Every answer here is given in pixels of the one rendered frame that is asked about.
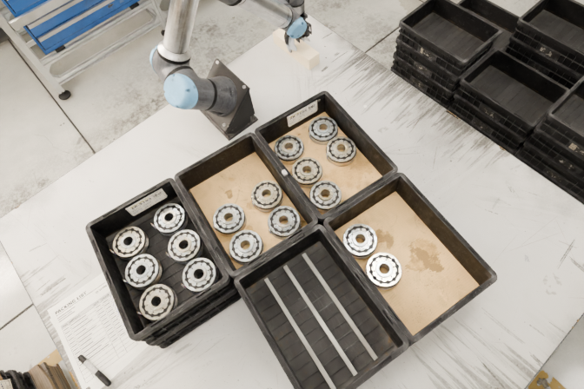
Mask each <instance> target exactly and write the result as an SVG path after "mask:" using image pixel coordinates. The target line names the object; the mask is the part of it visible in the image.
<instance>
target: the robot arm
mask: <svg viewBox="0 0 584 389"><path fill-rule="evenodd" d="M218 1H220V2H222V3H225V4H227V5H228V6H231V7H234V6H238V7H240V8H242V9H243V10H246V11H247V12H249V13H251V14H253V15H255V16H258V17H260V18H261V19H263V20H265V21H266V22H268V23H271V24H273V25H275V26H276V27H278V28H280V29H282V30H284V31H285V34H284V40H285V43H286V46H287V48H288V50H289V52H290V53H291V52H292V50H294V51H297V47H296V46H295V40H296V41H297V42H298V43H299V42H300V39H301V40H303V41H305V40H307V41H309V42H310V39H309V38H308V36H309V34H311V35H312V27H311V24H310V23H309V22H307V21H306V18H308V15H307V14H306V13H305V0H218ZM198 3H199V0H170V3H169V12H168V17H167V22H166V28H165V33H164V39H163V41H161V42H160V43H159V44H157V46H156V48H155V49H153V50H152V51H151V53H150V58H149V59H150V63H151V65H152V68H153V70H154V71H155V72H156V73H157V75H158V76H159V78H160V79H161V81H162V82H163V84H164V86H163V90H165V93H164V95H165V98H166V100H167V101H168V103H169V104H170V105H171V106H173V107H175V108H178V109H195V110H206V111H208V112H210V113H211V114H213V115H217V116H226V115H228V114H230V113H231V112H232V111H233V109H234V107H235V105H236V100H237V91H236V86H235V84H234V83H233V81H232V80H231V79H229V78H228V77H226V76H216V77H213V78H210V79H207V78H201V77H199V76H198V75H197V74H196V72H195V71H194V70H193V69H192V68H191V66H190V65H189V62H190V58H191V50H190V48H189V42H190V38H191V34H192V30H193V26H194V22H195V18H196V11H197V7H198ZM309 27H310V31H309Z"/></svg>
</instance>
